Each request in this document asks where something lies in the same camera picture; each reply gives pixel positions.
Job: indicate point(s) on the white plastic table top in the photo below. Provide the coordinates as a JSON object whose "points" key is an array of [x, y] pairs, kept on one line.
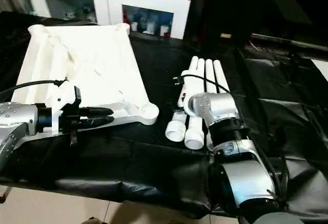
{"points": [[87, 65]]}

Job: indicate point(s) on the white plastic table leg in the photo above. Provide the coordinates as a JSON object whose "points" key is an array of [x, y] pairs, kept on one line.
{"points": [[193, 73], [219, 78], [195, 137], [209, 75]]}

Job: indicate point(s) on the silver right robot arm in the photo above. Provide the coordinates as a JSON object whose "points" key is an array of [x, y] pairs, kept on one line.
{"points": [[241, 178]]}

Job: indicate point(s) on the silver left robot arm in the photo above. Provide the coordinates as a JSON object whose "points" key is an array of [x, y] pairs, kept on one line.
{"points": [[15, 121]]}

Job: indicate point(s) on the black mat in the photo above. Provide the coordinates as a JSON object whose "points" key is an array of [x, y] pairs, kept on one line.
{"points": [[128, 167]]}

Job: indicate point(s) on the white board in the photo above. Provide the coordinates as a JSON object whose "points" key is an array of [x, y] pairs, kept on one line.
{"points": [[320, 67]]}

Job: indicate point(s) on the black metal rail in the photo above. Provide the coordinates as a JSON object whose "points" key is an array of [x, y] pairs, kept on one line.
{"points": [[292, 42]]}

